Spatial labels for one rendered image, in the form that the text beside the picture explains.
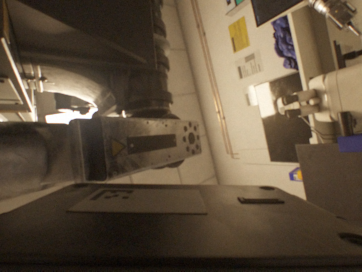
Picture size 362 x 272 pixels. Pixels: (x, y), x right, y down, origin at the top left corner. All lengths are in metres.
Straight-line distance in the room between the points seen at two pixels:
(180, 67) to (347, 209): 2.20
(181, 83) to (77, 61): 2.31
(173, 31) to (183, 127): 2.53
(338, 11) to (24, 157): 0.98
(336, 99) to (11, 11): 0.93
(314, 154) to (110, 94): 1.18
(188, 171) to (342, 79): 1.95
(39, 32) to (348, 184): 1.35
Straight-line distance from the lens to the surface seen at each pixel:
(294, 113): 0.95
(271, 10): 1.38
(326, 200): 1.43
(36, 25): 0.29
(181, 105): 2.52
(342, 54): 1.09
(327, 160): 1.33
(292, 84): 1.70
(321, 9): 1.03
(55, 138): 0.28
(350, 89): 0.93
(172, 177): 2.37
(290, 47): 1.65
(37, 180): 0.29
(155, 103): 0.42
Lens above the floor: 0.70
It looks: 55 degrees up
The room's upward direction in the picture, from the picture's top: 99 degrees counter-clockwise
